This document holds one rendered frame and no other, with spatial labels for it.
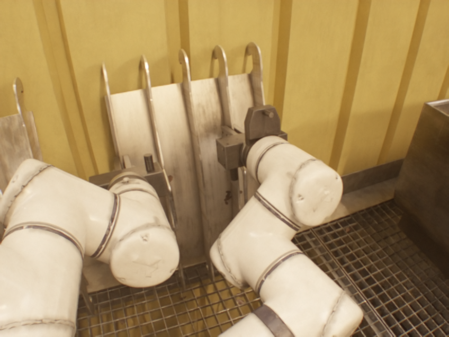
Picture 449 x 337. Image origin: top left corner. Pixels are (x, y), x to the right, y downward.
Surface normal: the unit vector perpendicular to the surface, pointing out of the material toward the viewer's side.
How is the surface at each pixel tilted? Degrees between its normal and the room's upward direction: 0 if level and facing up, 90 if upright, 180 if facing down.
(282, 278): 35
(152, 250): 72
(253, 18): 90
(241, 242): 42
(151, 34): 90
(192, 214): 82
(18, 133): 62
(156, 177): 77
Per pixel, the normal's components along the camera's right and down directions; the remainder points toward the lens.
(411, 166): -0.94, 0.21
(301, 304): -0.17, -0.71
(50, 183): 0.51, -0.67
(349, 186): 0.36, 0.55
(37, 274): 0.65, -0.69
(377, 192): 0.00, -0.80
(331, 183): 0.37, 0.32
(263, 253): -0.36, -0.59
